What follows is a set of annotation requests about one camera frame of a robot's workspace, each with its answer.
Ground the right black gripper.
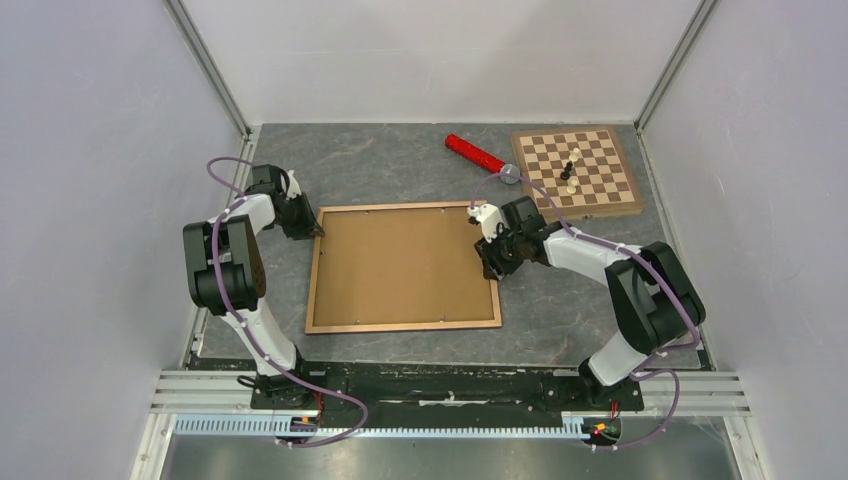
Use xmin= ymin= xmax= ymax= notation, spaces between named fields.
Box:
xmin=475 ymin=224 xmax=524 ymax=281

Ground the left aluminium corner post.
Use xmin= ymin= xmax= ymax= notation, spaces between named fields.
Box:
xmin=163 ymin=0 xmax=254 ymax=141

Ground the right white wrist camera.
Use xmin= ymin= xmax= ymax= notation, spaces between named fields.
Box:
xmin=467 ymin=203 xmax=507 ymax=243

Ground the aluminium corner post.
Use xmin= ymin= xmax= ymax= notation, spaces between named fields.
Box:
xmin=634 ymin=0 xmax=720 ymax=136
xmin=163 ymin=0 xmax=254 ymax=141

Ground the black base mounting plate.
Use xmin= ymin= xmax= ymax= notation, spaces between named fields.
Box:
xmin=237 ymin=361 xmax=644 ymax=429

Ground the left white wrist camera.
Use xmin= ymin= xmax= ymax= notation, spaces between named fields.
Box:
xmin=281 ymin=170 xmax=302 ymax=200

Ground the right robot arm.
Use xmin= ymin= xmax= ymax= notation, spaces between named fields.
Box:
xmin=467 ymin=196 xmax=706 ymax=408

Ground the black chess piece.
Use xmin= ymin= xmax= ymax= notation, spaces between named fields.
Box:
xmin=560 ymin=162 xmax=574 ymax=181

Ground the right aluminium corner post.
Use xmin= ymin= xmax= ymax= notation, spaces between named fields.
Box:
xmin=634 ymin=0 xmax=720 ymax=136

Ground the wooden chessboard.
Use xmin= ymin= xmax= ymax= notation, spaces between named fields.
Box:
xmin=511 ymin=125 xmax=644 ymax=222

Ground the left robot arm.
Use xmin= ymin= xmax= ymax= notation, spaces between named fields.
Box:
xmin=183 ymin=164 xmax=325 ymax=408

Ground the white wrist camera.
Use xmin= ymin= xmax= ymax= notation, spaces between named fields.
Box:
xmin=281 ymin=170 xmax=302 ymax=200
xmin=467 ymin=203 xmax=507 ymax=243

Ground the wooden picture frame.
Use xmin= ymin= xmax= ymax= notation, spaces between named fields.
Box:
xmin=303 ymin=200 xmax=504 ymax=336

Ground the aluminium rail frame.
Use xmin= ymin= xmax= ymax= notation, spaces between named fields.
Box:
xmin=131 ymin=371 xmax=770 ymax=479

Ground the red cylindrical object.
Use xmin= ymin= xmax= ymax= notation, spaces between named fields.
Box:
xmin=444 ymin=134 xmax=521 ymax=184

